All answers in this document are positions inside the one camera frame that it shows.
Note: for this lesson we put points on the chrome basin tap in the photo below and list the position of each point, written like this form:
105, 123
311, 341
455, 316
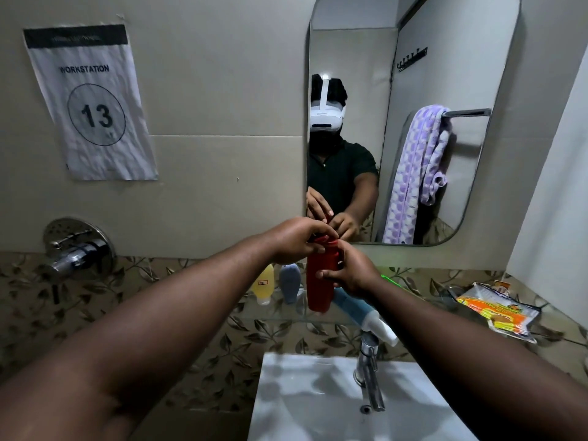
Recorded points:
370, 367

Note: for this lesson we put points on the small yellow bottle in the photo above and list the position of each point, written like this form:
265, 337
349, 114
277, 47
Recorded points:
264, 284

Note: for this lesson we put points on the chrome shelf bracket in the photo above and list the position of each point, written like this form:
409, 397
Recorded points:
455, 292

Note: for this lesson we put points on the red bottle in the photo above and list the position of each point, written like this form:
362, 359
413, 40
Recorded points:
319, 293

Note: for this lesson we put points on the person's right forearm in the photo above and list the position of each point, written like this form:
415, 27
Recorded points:
482, 376

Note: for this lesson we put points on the rounded wall mirror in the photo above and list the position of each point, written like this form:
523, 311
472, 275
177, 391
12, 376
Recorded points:
436, 64

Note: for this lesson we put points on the white paper sign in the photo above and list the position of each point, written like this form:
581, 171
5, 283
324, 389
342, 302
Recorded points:
92, 110

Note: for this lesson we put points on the blue white spray bottle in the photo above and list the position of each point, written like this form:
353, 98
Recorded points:
363, 314

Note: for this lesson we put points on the person's left hand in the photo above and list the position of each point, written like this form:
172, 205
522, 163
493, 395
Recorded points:
298, 238

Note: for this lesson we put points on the person's left forearm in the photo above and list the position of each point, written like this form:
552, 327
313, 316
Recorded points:
138, 339

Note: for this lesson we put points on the small blue-grey bottle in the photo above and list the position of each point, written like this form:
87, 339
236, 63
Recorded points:
290, 284

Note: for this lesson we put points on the green pump bottle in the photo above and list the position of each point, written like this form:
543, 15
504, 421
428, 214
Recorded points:
390, 281

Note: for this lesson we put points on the white wash basin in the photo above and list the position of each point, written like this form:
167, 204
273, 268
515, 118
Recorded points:
312, 399

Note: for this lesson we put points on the orange yellow sachet packets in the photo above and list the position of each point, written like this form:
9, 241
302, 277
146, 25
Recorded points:
500, 312

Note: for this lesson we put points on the chrome shower mixer valve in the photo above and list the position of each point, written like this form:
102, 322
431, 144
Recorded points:
78, 257

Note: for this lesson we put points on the person's right hand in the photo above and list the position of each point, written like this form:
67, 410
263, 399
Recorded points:
356, 273

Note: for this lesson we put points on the glass wall shelf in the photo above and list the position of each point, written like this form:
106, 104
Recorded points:
275, 313

